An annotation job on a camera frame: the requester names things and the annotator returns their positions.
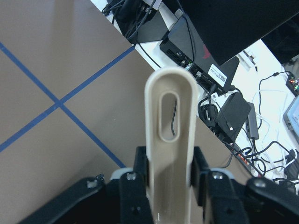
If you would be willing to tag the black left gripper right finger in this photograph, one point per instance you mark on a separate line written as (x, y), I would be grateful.
(216, 191)

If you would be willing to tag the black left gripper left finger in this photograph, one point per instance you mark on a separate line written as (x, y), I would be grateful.
(134, 204)

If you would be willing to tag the beige plastic dustpan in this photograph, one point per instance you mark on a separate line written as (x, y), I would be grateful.
(170, 97)

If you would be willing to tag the black power brick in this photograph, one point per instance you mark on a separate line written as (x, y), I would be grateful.
(231, 117)

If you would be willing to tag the black laptop dock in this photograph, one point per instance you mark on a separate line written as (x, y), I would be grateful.
(183, 45)

